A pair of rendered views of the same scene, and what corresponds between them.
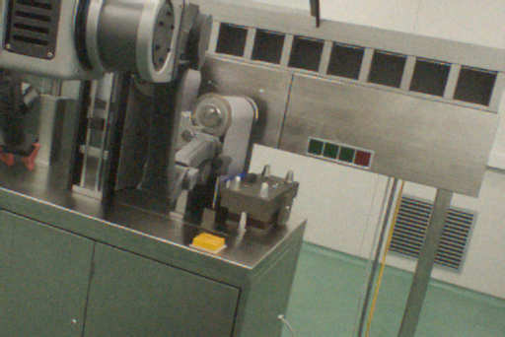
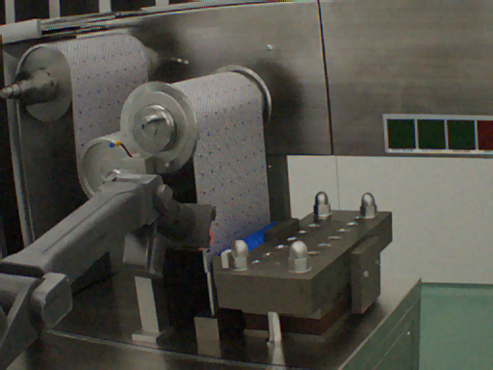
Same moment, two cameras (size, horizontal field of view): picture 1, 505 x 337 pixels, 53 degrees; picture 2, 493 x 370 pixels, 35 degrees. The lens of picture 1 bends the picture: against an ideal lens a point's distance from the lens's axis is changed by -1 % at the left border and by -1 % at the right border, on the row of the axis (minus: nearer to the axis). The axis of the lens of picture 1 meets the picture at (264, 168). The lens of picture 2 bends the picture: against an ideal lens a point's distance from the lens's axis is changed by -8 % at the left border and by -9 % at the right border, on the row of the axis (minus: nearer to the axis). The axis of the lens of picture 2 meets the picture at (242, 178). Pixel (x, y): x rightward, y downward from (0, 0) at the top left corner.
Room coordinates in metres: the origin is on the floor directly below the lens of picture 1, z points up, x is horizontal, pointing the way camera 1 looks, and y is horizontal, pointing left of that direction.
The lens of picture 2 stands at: (0.43, -0.20, 1.42)
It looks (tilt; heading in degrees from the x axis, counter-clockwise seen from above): 11 degrees down; 12
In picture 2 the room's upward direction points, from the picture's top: 5 degrees counter-clockwise
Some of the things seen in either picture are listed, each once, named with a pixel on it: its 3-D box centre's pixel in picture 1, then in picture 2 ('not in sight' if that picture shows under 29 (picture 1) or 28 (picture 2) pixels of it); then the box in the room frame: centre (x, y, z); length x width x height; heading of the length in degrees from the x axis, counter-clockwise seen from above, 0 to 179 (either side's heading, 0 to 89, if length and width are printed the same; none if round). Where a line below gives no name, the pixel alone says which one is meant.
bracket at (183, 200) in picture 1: (186, 171); (141, 252); (1.67, 0.25, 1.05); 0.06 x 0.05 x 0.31; 164
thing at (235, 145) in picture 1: (234, 158); (235, 199); (1.80, 0.11, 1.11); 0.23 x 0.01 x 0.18; 164
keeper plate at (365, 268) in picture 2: (286, 208); (367, 274); (1.80, -0.11, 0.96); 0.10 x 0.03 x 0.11; 164
